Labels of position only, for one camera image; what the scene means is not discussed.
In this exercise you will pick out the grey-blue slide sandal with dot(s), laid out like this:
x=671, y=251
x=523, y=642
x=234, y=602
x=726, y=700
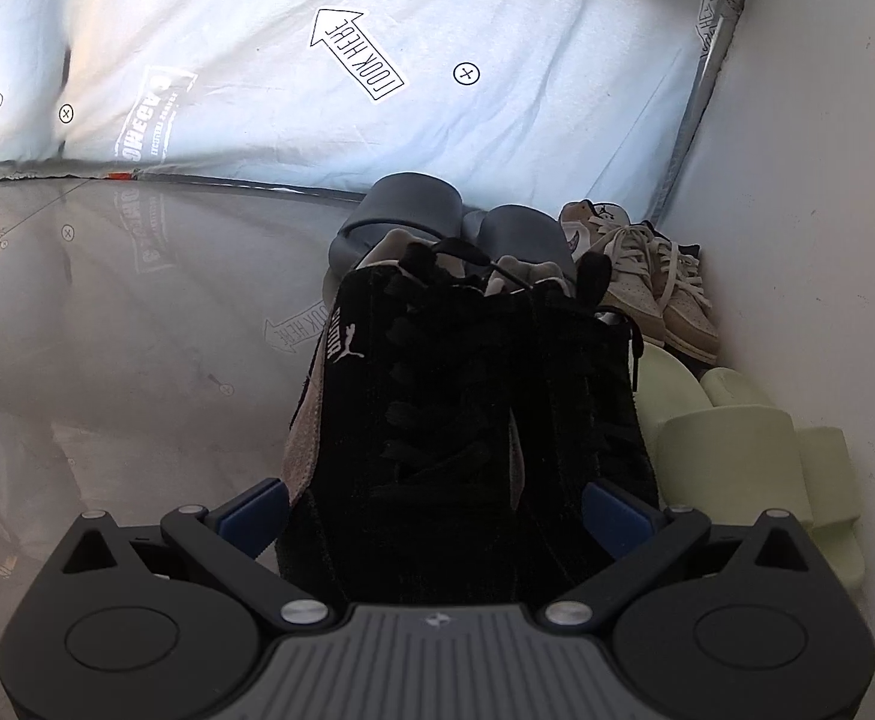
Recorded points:
x=520, y=236
x=407, y=202

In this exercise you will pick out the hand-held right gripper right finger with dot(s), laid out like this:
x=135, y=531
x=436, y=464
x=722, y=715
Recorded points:
x=617, y=521

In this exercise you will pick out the white printed sheet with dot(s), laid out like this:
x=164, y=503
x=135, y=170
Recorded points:
x=257, y=52

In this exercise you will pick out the pale green slide sandal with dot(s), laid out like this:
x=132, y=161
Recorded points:
x=722, y=457
x=834, y=510

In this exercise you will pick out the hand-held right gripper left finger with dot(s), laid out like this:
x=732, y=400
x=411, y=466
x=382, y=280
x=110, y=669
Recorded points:
x=253, y=517

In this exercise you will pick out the tan and white sneaker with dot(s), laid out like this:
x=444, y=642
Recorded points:
x=692, y=322
x=624, y=281

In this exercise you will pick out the black suede sneaker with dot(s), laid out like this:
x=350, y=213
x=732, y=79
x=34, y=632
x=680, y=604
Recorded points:
x=407, y=427
x=579, y=405

